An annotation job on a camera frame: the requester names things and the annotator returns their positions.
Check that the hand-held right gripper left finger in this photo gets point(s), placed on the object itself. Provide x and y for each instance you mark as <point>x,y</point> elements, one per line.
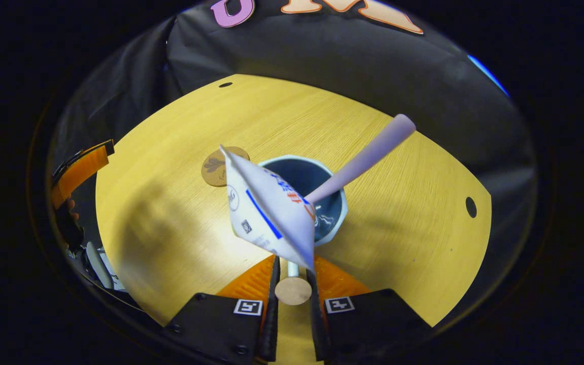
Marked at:
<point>221,324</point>

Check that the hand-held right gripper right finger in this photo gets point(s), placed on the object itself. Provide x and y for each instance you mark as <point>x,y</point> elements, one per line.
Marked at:
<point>368,324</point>

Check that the yellow wooden desktop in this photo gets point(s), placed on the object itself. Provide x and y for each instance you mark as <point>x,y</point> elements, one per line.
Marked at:
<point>180,152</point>

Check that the white toothbrush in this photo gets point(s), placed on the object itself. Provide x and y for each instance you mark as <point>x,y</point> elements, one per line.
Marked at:
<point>368,154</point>

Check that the black backdrop cloth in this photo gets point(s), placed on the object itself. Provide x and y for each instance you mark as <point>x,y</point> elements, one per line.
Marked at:
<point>322,66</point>

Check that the white toothpaste tube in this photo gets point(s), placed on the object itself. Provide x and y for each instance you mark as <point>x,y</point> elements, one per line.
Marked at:
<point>271,218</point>

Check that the round brown coaster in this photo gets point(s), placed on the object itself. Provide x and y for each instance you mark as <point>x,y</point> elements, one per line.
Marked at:
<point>213,170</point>

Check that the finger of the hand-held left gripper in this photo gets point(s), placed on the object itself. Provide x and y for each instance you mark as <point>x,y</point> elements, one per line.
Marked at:
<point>81,170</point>

